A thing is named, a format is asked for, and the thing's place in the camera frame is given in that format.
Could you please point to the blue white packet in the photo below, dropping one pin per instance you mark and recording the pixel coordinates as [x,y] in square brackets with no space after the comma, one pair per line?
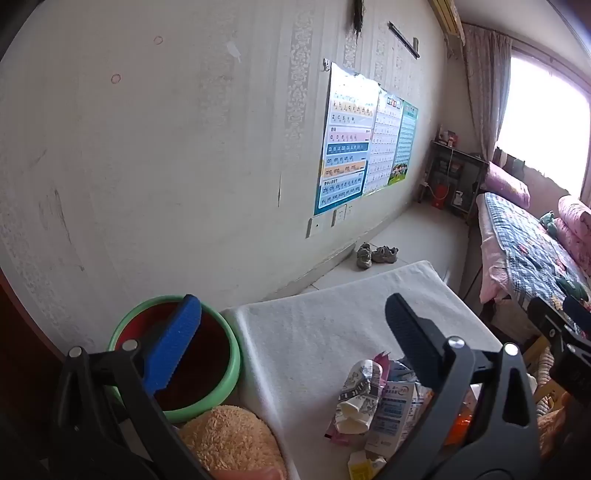
[392,415]

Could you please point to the dark metal shelf rack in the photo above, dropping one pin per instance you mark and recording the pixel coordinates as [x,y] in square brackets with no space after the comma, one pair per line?
[466,175]

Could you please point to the pink plastic wrapper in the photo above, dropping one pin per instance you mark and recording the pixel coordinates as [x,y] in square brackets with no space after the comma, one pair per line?
[382,359]

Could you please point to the pink folded blanket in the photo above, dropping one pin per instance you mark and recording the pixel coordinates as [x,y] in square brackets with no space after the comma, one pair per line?
[575,217]

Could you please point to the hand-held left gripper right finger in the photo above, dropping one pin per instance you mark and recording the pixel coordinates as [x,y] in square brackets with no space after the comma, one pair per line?
[415,337]

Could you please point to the small white package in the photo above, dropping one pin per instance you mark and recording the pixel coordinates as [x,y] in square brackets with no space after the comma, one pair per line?
[458,198]

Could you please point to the small yellow white carton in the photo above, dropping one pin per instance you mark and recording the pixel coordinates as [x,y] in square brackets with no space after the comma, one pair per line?
[362,468]

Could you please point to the grey sneaker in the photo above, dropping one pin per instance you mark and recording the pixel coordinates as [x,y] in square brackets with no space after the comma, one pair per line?
[364,256]
[385,254]

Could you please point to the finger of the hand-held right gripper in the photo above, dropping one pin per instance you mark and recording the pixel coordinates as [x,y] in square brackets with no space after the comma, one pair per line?
[551,323]
[578,311]

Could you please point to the dark wall hanging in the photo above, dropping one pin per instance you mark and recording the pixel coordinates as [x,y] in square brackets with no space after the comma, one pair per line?
[358,14]

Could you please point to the white wall power socket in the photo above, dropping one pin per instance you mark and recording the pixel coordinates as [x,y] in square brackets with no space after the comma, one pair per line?
[350,210]
[339,215]

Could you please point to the green plush toy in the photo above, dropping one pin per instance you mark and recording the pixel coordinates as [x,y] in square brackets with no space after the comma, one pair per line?
[548,220]

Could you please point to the purple-pink pillow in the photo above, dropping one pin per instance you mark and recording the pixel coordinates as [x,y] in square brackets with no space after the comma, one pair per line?
[508,184]

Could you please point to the patterned pink curtain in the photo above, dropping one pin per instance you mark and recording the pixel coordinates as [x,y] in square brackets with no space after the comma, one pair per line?
[485,92]

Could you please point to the blue-bordered letter wall poster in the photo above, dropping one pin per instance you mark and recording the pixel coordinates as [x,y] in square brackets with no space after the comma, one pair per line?
[346,138]

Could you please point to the green-rimmed red bin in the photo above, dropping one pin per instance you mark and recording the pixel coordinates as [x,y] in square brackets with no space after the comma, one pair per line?
[203,360]

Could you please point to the crumpled grey patterned pouch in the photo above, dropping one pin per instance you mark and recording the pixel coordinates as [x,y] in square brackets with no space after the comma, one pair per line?
[355,392]

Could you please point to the plaid chair cushion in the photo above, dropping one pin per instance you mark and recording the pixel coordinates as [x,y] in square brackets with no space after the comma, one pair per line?
[542,374]

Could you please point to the white wall outlet plate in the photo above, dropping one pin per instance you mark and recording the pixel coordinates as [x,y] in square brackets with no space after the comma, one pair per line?
[310,227]

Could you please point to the white towel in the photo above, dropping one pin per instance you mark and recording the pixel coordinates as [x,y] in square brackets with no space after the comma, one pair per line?
[314,332]

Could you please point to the black wall rail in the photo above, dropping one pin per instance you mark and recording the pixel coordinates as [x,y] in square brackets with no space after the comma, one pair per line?
[404,39]

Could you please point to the green-bordered chart wall poster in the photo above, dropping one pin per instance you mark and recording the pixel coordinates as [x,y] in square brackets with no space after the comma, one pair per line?
[406,134]

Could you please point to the cream air conditioner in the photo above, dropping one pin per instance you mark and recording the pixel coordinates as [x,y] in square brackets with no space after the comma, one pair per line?
[448,14]

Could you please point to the orange plush toy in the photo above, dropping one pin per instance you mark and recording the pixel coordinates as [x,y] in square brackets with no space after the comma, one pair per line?
[231,438]

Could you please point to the pink bed sheet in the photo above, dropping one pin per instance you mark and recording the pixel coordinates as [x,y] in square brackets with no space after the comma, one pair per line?
[491,277]

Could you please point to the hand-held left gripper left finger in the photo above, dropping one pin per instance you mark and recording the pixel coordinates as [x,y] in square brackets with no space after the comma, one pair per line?
[175,341]

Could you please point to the white chart wall poster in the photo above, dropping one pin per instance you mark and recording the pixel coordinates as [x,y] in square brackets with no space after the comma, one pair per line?
[383,138]

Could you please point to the bright window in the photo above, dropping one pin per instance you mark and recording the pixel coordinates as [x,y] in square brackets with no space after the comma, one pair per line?
[545,115]

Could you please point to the red bucket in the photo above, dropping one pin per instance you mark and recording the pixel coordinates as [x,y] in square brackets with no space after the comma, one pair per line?
[440,196]

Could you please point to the orange wrapper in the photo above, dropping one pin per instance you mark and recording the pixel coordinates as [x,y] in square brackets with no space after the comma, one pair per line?
[459,424]

